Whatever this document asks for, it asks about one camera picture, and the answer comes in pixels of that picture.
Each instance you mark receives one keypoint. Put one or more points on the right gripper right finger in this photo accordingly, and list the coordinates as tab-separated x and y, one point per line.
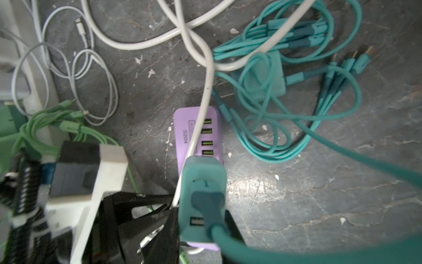
232	228

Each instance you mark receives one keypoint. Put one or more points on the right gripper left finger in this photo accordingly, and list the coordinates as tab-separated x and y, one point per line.
164	248

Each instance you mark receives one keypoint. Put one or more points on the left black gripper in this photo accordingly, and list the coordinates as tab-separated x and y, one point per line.
125	224

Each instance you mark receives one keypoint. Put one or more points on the teal charger plug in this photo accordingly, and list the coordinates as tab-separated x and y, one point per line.
202	200
263	74

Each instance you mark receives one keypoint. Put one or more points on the white pastel power strip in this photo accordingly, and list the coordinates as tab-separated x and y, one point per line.
28	81

